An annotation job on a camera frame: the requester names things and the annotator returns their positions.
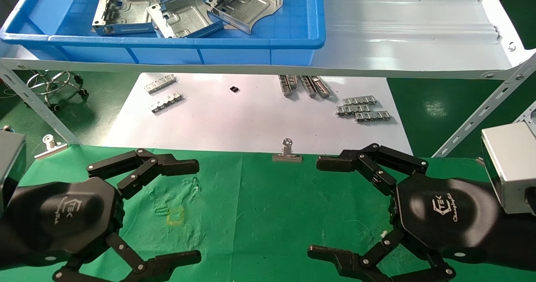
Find white shelf panel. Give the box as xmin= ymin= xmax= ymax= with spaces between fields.
xmin=0 ymin=0 xmax=536 ymax=80

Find blue plastic bin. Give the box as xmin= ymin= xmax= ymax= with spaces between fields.
xmin=0 ymin=0 xmax=327 ymax=66

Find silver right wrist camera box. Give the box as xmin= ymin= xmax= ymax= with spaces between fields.
xmin=481 ymin=122 xmax=536 ymax=215

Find chrome stool base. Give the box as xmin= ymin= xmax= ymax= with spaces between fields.
xmin=26 ymin=70 xmax=89 ymax=111

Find silver binder clip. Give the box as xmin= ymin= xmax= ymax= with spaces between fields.
xmin=272 ymin=138 xmax=303 ymax=163
xmin=34 ymin=134 xmax=69 ymax=161

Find white paper sheet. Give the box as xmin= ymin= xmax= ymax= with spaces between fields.
xmin=103 ymin=72 xmax=415 ymax=157

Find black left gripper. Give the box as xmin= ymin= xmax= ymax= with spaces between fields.
xmin=8 ymin=177 xmax=202 ymax=282

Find stamped sheet metal bracket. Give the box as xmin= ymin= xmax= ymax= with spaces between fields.
xmin=205 ymin=0 xmax=284 ymax=35
xmin=92 ymin=0 xmax=168 ymax=36
xmin=147 ymin=0 xmax=225 ymax=39

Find notched metal strip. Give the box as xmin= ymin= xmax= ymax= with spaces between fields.
xmin=342 ymin=96 xmax=378 ymax=106
xmin=335 ymin=104 xmax=371 ymax=117
xmin=354 ymin=111 xmax=392 ymax=123
xmin=144 ymin=75 xmax=178 ymax=94
xmin=149 ymin=91 xmax=184 ymax=114

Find perforated metal shelf strut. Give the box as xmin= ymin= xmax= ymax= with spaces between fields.
xmin=431 ymin=54 xmax=536 ymax=158
xmin=514 ymin=101 xmax=536 ymax=126
xmin=0 ymin=62 xmax=82 ymax=145

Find green table cloth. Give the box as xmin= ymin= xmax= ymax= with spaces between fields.
xmin=0 ymin=144 xmax=536 ymax=282

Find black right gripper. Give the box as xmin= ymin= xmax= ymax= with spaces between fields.
xmin=307 ymin=143 xmax=501 ymax=282

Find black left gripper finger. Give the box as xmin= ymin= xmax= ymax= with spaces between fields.
xmin=87 ymin=148 xmax=200 ymax=200

